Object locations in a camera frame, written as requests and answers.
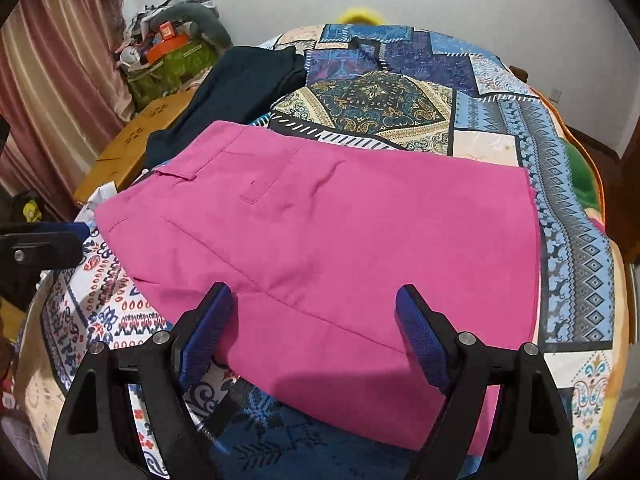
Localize orange red box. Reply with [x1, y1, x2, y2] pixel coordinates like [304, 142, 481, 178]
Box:
[145, 22, 190, 64]

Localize patchwork patterned bedspread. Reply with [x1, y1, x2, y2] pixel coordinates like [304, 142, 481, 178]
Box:
[39, 23, 616, 480]

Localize grey neck pillow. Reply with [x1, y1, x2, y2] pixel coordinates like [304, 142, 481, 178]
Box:
[149, 1, 233, 51]

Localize wooden lap desk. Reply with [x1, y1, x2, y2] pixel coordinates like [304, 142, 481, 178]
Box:
[73, 90, 195, 204]

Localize dark navy folded garment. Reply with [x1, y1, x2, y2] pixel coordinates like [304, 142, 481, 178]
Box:
[143, 47, 307, 169]

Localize white wall socket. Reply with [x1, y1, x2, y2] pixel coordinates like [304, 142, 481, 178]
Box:
[549, 88, 562, 103]

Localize striped pink curtain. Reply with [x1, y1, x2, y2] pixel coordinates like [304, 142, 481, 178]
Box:
[1, 0, 134, 219]

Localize yellow foam headboard arch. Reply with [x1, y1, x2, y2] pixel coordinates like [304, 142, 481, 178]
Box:
[337, 6, 387, 26]

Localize pink pants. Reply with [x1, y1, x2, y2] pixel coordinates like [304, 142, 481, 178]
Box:
[96, 122, 540, 450]

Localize green storage bag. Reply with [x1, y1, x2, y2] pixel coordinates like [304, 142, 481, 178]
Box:
[125, 39, 218, 110]

